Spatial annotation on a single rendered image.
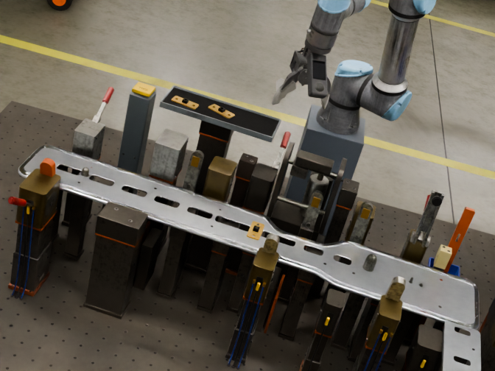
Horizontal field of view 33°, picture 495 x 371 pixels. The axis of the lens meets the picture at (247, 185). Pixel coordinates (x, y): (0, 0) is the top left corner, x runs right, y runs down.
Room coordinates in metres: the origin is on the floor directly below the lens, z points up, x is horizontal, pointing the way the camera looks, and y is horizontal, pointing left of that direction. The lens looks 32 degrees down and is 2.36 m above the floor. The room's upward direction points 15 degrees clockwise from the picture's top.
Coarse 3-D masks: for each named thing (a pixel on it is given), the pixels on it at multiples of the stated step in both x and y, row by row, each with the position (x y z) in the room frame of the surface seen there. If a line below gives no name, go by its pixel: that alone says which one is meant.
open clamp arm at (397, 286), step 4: (392, 280) 1.78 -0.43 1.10; (396, 280) 1.77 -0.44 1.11; (400, 280) 1.77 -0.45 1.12; (404, 280) 1.78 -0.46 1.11; (392, 284) 1.77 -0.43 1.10; (396, 284) 1.76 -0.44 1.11; (400, 284) 1.76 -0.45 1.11; (404, 284) 1.77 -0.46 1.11; (388, 288) 1.79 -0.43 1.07; (392, 288) 1.77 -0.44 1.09; (396, 288) 1.77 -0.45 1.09; (400, 288) 1.77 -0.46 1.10; (404, 288) 1.76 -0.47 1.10; (388, 292) 1.77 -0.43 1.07; (392, 292) 1.77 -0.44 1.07; (396, 292) 1.77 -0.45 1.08; (400, 292) 1.77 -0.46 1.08; (388, 296) 1.78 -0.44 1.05; (392, 296) 1.77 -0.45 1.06; (396, 296) 1.77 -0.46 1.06; (400, 296) 1.77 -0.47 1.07; (396, 300) 1.78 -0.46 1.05
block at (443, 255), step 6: (444, 246) 2.07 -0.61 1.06; (438, 252) 2.05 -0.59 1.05; (444, 252) 2.04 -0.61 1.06; (450, 252) 2.05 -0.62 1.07; (438, 258) 2.04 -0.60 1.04; (444, 258) 2.04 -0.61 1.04; (438, 264) 2.04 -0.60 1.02; (444, 264) 2.04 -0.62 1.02; (414, 318) 2.05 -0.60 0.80; (420, 318) 2.04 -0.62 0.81; (414, 324) 2.05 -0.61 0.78; (408, 330) 2.05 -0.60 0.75; (414, 330) 2.04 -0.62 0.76; (408, 336) 2.05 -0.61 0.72; (408, 342) 2.04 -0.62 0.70
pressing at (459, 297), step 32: (32, 160) 2.03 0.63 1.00; (64, 160) 2.08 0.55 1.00; (96, 160) 2.12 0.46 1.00; (96, 192) 1.96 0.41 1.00; (128, 192) 2.00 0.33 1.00; (160, 192) 2.05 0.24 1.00; (192, 192) 2.09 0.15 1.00; (192, 224) 1.93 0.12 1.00; (224, 224) 1.98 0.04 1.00; (288, 256) 1.90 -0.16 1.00; (320, 256) 1.95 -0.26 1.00; (352, 256) 1.99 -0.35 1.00; (384, 256) 2.03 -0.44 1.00; (352, 288) 1.84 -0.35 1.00; (384, 288) 1.88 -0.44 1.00; (416, 288) 1.92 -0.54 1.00; (448, 288) 1.96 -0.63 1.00; (448, 320) 1.82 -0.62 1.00
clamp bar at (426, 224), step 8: (432, 192) 2.10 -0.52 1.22; (440, 192) 2.11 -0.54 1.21; (432, 200) 2.07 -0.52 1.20; (440, 200) 2.07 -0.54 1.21; (432, 208) 2.10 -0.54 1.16; (424, 216) 2.08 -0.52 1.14; (432, 216) 2.09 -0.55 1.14; (424, 224) 2.09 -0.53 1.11; (432, 224) 2.08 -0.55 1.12; (416, 232) 2.08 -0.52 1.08; (424, 240) 2.07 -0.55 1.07
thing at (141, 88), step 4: (136, 84) 2.37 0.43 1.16; (140, 84) 2.38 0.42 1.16; (144, 84) 2.39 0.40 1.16; (132, 88) 2.34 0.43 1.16; (136, 88) 2.34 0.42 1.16; (140, 88) 2.35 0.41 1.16; (144, 88) 2.36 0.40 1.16; (148, 88) 2.36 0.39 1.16; (152, 88) 2.37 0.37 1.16; (136, 92) 2.33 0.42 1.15; (140, 92) 2.33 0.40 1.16; (144, 92) 2.33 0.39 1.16; (148, 92) 2.34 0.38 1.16; (152, 92) 2.36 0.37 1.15; (148, 96) 2.33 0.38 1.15
